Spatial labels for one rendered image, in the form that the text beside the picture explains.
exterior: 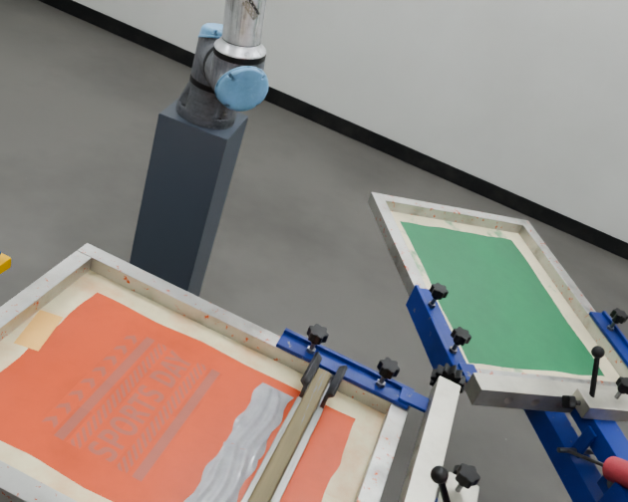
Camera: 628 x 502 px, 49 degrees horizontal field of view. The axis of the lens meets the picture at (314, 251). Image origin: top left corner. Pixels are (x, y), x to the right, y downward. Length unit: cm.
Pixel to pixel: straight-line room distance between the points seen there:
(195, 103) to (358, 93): 331
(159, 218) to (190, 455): 79
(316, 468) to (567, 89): 379
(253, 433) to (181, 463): 15
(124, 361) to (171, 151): 60
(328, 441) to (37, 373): 55
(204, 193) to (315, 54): 330
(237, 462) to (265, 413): 13
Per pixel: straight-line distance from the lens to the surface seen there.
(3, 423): 129
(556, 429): 175
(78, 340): 143
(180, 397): 136
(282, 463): 117
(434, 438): 136
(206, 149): 174
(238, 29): 154
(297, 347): 146
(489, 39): 474
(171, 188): 182
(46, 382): 135
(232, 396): 138
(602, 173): 496
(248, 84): 156
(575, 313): 215
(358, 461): 137
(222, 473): 126
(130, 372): 138
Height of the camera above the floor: 195
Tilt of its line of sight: 32 degrees down
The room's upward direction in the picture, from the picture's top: 21 degrees clockwise
